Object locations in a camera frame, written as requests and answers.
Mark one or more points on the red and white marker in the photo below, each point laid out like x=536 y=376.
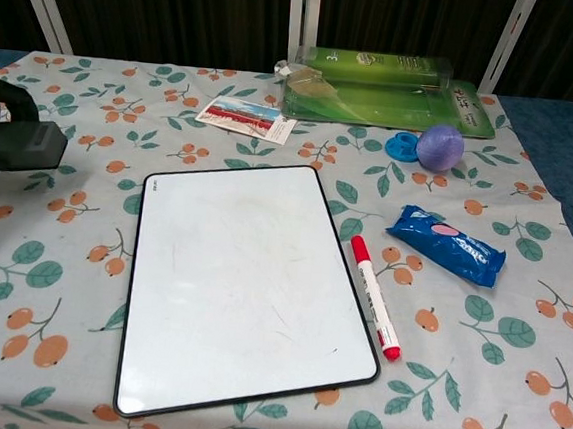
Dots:
x=374 y=297

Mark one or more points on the small black-framed whiteboard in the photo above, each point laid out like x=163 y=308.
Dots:
x=249 y=291

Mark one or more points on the purple ball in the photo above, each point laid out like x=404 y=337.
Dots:
x=441 y=147

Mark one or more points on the red building postcard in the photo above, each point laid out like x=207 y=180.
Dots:
x=247 y=118

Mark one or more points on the white frame post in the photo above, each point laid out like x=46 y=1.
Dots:
x=507 y=43
x=41 y=2
x=303 y=20

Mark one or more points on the green plastic blister package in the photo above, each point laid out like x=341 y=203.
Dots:
x=387 y=95

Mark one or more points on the blue snack packet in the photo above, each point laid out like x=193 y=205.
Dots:
x=447 y=246

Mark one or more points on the crumpled clear plastic wrap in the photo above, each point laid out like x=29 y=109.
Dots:
x=286 y=70

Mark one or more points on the left silver-black robot hand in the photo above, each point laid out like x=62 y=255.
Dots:
x=10 y=105

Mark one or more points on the blue plastic disc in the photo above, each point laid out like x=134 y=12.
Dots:
x=402 y=147

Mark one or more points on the floral fruit-print tablecloth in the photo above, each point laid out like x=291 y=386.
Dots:
x=454 y=364

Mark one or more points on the dark grey whiteboard eraser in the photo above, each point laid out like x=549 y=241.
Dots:
x=16 y=148

